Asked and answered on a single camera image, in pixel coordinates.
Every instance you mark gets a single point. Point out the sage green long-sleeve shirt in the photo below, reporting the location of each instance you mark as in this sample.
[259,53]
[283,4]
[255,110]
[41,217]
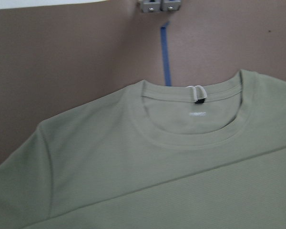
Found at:
[156,157]

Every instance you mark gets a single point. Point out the silver aluminium bracket pair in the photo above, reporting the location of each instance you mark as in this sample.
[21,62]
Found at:
[147,6]

